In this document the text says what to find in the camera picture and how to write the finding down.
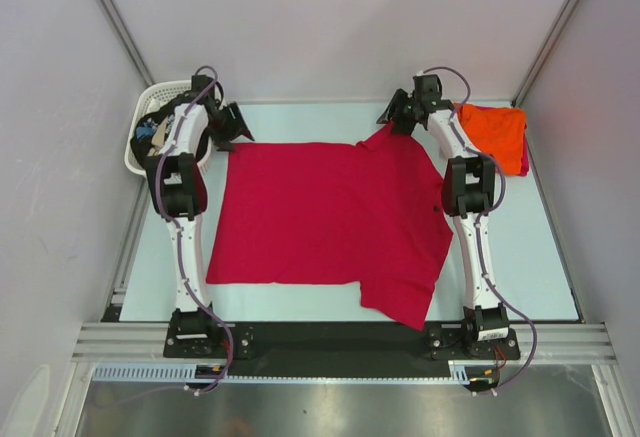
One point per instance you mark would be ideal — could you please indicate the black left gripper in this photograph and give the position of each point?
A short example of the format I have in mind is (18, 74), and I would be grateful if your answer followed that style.
(236, 127)

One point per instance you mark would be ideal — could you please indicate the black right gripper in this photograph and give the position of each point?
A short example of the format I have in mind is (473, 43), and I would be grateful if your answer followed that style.
(394, 110)

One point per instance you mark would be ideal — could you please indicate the red polo shirt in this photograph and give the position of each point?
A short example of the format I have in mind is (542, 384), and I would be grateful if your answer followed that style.
(332, 214)

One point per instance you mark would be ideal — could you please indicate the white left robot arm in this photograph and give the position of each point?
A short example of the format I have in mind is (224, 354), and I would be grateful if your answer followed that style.
(200, 117)

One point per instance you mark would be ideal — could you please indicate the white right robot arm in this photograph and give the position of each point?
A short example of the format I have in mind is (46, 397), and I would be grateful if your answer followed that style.
(474, 186)

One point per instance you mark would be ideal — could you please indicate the black printed t shirt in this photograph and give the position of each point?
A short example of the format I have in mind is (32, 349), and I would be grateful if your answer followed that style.
(150, 132)

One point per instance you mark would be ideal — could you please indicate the white plastic laundry basket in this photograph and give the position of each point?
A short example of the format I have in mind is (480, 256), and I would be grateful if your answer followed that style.
(155, 105)

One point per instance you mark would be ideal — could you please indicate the folded orange t shirt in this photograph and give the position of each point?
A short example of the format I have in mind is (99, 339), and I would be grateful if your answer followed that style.
(495, 134)

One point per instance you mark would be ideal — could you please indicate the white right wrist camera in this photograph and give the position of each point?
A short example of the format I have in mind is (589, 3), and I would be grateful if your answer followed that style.
(420, 82)

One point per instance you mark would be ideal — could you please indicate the grey slotted cable duct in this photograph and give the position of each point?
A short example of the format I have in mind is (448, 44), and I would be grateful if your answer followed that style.
(157, 372)

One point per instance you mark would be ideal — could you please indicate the aluminium frame rail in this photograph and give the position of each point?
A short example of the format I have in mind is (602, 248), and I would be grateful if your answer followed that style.
(553, 343)

